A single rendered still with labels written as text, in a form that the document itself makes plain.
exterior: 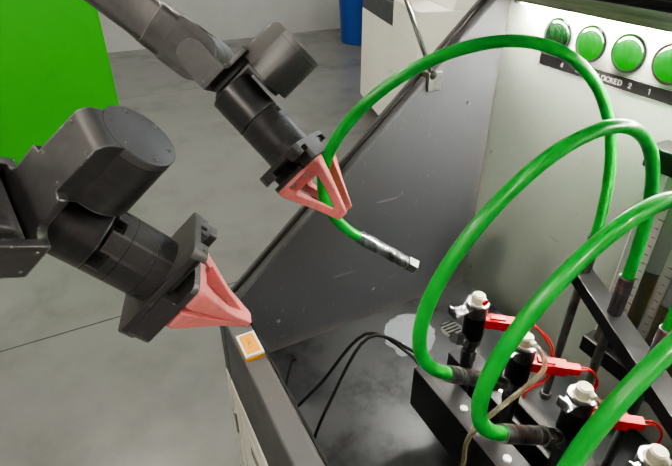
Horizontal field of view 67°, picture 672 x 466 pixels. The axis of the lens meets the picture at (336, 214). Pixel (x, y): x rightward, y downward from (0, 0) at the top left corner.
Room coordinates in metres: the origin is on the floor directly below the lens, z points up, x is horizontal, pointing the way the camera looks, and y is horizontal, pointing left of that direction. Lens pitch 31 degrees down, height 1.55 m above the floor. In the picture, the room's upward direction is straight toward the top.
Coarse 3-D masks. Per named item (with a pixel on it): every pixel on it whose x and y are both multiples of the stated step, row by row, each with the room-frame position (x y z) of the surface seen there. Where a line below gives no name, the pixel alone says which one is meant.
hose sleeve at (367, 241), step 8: (360, 240) 0.55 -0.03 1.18; (368, 240) 0.55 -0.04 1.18; (376, 240) 0.56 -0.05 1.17; (368, 248) 0.55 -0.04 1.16; (376, 248) 0.55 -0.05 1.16; (384, 248) 0.55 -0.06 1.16; (392, 248) 0.56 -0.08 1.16; (384, 256) 0.55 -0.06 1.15; (392, 256) 0.55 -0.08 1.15; (400, 256) 0.56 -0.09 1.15; (408, 256) 0.56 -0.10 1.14; (400, 264) 0.55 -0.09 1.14
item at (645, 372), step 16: (656, 352) 0.24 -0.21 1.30; (640, 368) 0.24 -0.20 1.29; (656, 368) 0.24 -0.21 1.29; (624, 384) 0.23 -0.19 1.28; (640, 384) 0.23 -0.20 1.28; (608, 400) 0.23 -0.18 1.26; (624, 400) 0.23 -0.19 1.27; (592, 416) 0.23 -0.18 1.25; (608, 416) 0.22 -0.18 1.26; (592, 432) 0.22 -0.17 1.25; (608, 432) 0.22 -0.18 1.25; (576, 448) 0.22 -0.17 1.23; (592, 448) 0.21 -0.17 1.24; (560, 464) 0.22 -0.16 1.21; (576, 464) 0.21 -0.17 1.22
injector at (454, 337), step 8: (488, 304) 0.49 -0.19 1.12; (472, 312) 0.48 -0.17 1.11; (480, 312) 0.48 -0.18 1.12; (464, 320) 0.49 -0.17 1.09; (472, 320) 0.48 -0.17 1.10; (480, 320) 0.48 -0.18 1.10; (464, 328) 0.49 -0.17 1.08; (472, 328) 0.48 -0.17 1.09; (480, 328) 0.48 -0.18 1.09; (456, 336) 0.48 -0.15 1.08; (464, 336) 0.48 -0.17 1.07; (472, 336) 0.48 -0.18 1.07; (480, 336) 0.48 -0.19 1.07; (456, 344) 0.48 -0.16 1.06; (464, 344) 0.48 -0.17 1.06; (472, 344) 0.48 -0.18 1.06; (464, 352) 0.49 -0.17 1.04; (472, 352) 0.49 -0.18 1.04; (464, 360) 0.49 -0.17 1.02; (472, 360) 0.49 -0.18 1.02
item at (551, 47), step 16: (448, 48) 0.56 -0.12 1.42; (464, 48) 0.56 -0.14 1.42; (480, 48) 0.56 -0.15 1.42; (496, 48) 0.57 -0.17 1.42; (528, 48) 0.57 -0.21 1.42; (544, 48) 0.57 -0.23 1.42; (560, 48) 0.57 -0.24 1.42; (416, 64) 0.56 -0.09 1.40; (432, 64) 0.56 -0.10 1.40; (576, 64) 0.57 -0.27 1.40; (384, 80) 0.56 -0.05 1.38; (400, 80) 0.55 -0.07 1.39; (592, 80) 0.57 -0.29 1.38; (368, 96) 0.55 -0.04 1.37; (608, 96) 0.58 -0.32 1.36; (352, 112) 0.55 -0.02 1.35; (608, 112) 0.58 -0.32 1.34; (336, 128) 0.55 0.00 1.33; (336, 144) 0.55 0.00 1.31; (608, 144) 0.58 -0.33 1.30; (608, 160) 0.58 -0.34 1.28; (608, 176) 0.58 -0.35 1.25; (320, 192) 0.55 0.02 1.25; (608, 192) 0.58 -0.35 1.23; (608, 208) 0.58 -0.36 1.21; (336, 224) 0.55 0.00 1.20
